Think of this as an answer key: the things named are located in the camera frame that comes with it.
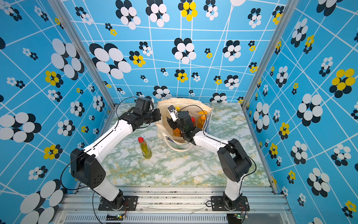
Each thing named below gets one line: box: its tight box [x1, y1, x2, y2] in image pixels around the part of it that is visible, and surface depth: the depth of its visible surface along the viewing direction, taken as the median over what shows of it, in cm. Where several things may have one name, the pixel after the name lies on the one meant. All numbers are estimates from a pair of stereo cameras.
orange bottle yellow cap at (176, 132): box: [172, 127, 181, 137], surface depth 98 cm
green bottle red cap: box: [137, 136, 153, 160], surface depth 81 cm
